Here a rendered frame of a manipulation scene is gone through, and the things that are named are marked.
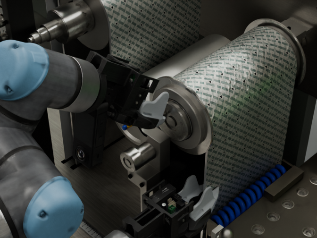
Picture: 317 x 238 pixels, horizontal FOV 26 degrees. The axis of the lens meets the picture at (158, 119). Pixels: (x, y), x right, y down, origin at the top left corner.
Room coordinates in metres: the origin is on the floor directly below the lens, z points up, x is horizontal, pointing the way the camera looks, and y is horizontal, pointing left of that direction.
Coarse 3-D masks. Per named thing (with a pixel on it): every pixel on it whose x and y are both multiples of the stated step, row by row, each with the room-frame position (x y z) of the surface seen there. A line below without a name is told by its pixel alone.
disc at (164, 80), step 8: (160, 80) 0.91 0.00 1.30; (168, 80) 0.89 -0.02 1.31; (176, 80) 0.88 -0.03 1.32; (184, 88) 0.87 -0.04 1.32; (152, 96) 0.92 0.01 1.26; (192, 96) 0.85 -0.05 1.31; (200, 104) 0.84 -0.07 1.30; (200, 112) 0.84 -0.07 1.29; (208, 112) 0.84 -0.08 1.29; (208, 120) 0.83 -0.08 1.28; (160, 128) 0.91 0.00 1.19; (208, 128) 0.83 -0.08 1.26; (208, 136) 0.83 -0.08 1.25; (200, 144) 0.84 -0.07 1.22; (208, 144) 0.83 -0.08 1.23; (192, 152) 0.85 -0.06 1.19; (200, 152) 0.84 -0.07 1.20
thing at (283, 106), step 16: (288, 96) 0.99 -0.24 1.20; (272, 112) 0.96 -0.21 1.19; (288, 112) 0.99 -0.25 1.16; (256, 128) 0.93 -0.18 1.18; (272, 128) 0.96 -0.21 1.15; (224, 144) 0.86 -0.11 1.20; (240, 144) 0.89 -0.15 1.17; (256, 144) 0.93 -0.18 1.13; (272, 144) 0.97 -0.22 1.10; (208, 160) 0.83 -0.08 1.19; (224, 160) 0.87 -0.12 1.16; (240, 160) 0.90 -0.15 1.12; (256, 160) 0.93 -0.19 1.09; (272, 160) 0.97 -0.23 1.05; (208, 176) 0.84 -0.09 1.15; (224, 176) 0.87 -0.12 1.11; (240, 176) 0.90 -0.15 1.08; (256, 176) 0.94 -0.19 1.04; (224, 192) 0.87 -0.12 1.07; (240, 192) 0.91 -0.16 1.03
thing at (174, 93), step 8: (160, 88) 0.89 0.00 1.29; (168, 88) 0.88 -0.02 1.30; (176, 88) 0.88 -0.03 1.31; (176, 96) 0.87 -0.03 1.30; (184, 96) 0.86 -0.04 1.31; (184, 104) 0.85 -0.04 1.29; (192, 104) 0.85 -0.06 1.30; (192, 112) 0.84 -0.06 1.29; (192, 120) 0.84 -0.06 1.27; (200, 120) 0.83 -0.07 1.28; (192, 128) 0.84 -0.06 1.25; (200, 128) 0.83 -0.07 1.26; (192, 136) 0.84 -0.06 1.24; (200, 136) 0.83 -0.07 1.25; (176, 144) 0.86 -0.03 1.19; (184, 144) 0.85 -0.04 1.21; (192, 144) 0.84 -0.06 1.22
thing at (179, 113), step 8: (168, 104) 0.86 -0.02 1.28; (176, 104) 0.86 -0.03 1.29; (168, 112) 0.86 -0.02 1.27; (176, 112) 0.85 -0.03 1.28; (184, 112) 0.85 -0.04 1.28; (168, 120) 0.86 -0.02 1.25; (176, 120) 0.85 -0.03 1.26; (184, 120) 0.84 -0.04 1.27; (168, 128) 0.86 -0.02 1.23; (176, 128) 0.86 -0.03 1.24; (184, 128) 0.84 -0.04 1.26; (176, 136) 0.85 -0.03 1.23; (184, 136) 0.84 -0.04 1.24
